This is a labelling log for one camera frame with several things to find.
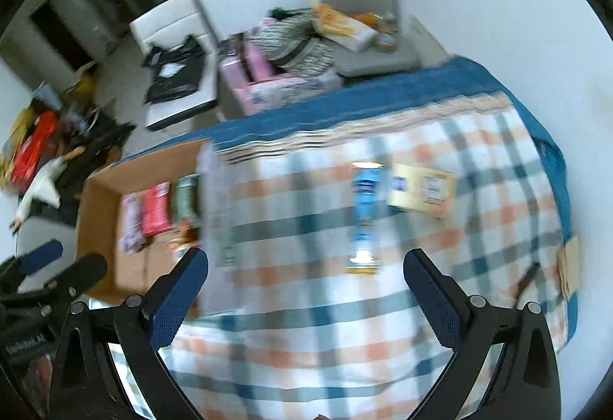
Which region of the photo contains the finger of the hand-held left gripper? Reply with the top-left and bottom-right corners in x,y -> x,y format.
0,239 -> 64,293
19,253 -> 108,307

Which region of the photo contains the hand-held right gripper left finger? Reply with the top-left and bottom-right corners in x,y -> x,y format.
48,247 -> 210,420

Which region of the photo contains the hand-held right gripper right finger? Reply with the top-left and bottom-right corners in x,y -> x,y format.
403,248 -> 562,420

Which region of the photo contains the cardboard box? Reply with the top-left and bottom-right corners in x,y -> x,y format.
75,140 -> 214,318

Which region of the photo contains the yellow packet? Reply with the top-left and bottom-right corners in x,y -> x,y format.
385,162 -> 457,220

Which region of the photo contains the blue packet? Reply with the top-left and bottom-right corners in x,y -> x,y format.
346,162 -> 387,277

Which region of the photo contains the pink packet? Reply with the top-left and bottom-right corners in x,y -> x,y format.
117,193 -> 147,254

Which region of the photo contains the brown snack packet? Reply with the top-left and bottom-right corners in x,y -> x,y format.
167,225 -> 202,259

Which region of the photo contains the white goose plush toy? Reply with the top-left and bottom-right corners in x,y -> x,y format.
10,146 -> 89,230

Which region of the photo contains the white printed plastic bag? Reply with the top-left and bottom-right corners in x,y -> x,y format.
196,146 -> 240,313

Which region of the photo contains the red packet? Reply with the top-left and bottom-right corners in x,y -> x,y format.
141,182 -> 174,237

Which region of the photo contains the black thin object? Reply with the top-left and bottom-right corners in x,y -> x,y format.
515,261 -> 542,301

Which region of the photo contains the green packet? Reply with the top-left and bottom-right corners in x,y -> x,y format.
171,174 -> 201,232

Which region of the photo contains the red bag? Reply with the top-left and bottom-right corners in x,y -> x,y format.
10,110 -> 61,184

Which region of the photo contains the plaid blanket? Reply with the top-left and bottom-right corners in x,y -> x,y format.
158,92 -> 572,420

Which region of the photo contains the dark cloth pile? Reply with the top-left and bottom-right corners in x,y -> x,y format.
57,109 -> 137,226

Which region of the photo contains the small cardboard piece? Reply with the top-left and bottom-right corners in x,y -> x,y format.
557,235 -> 581,301

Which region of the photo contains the black plastic bag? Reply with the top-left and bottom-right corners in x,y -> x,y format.
142,34 -> 207,106

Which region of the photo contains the plaid checkered tablecloth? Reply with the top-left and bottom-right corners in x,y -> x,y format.
115,56 -> 581,345

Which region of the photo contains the pink box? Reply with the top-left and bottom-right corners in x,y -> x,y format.
218,18 -> 343,120

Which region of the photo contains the white ottoman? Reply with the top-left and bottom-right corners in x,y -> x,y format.
129,0 -> 222,132

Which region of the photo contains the orange snack packet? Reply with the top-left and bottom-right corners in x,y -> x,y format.
357,12 -> 399,53

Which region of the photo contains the striped cloth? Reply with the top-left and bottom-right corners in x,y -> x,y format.
251,8 -> 336,77

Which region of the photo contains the yellow white snack bag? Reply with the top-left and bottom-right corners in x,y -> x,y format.
311,3 -> 379,53

